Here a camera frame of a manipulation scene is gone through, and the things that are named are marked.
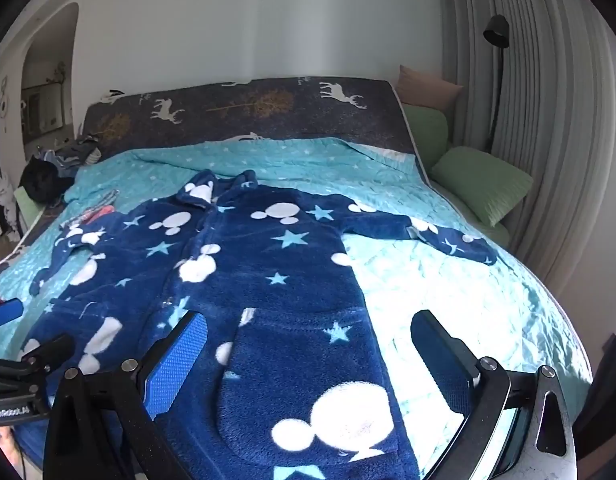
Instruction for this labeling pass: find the pile of grey-blue clothes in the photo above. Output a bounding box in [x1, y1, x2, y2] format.
[39, 136, 102, 178]

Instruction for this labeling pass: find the beige pillow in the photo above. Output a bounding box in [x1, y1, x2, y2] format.
[396, 65, 463, 113]

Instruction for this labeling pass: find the green pillow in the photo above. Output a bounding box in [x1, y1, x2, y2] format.
[402, 104, 448, 171]
[430, 146, 534, 226]

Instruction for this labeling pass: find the navy fleece mouse-print onesie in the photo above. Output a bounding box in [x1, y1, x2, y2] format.
[25, 170, 497, 479]

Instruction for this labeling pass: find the green pillow front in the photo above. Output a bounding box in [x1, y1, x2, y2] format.
[430, 146, 534, 226]

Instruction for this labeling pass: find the green pillow back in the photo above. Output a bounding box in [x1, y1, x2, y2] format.
[402, 104, 448, 171]

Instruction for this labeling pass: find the turquoise star quilt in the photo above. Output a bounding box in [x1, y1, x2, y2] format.
[0, 135, 596, 480]

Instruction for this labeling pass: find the black floor lamp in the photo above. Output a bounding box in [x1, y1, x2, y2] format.
[483, 14, 510, 152]

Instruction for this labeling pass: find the black bag on bedside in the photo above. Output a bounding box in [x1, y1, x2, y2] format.
[20, 157, 75, 205]

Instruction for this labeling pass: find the grey pleated curtain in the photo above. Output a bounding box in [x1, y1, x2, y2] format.
[442, 0, 616, 288]

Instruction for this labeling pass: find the dark deer-print headboard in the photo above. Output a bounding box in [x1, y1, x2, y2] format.
[80, 76, 432, 187]

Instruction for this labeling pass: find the pink small garment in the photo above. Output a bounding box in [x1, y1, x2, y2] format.
[61, 190, 119, 229]

